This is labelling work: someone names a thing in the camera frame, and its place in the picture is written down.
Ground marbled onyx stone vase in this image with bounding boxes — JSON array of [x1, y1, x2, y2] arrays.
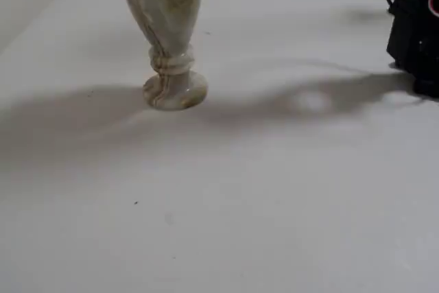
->
[[120, 0, 209, 111]]

